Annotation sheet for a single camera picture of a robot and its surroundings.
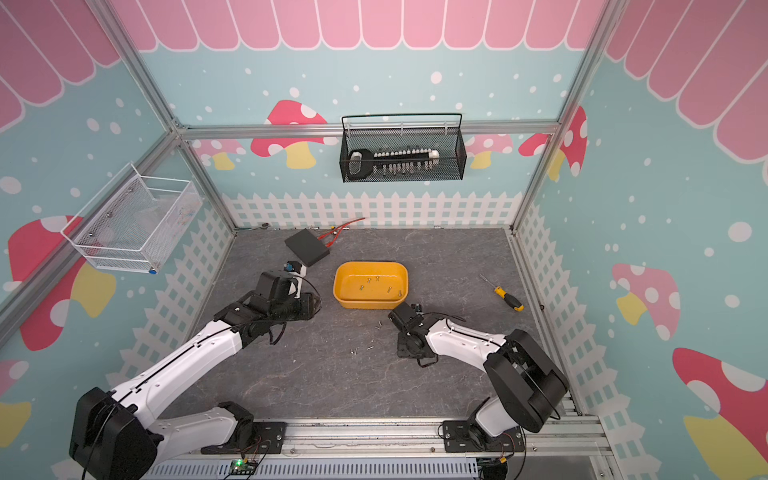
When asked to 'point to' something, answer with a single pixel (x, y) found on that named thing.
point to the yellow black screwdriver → (512, 301)
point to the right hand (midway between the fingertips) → (408, 348)
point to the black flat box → (308, 247)
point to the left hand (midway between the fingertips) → (313, 303)
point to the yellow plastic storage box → (370, 285)
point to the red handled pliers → (337, 230)
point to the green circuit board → (242, 467)
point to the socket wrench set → (363, 162)
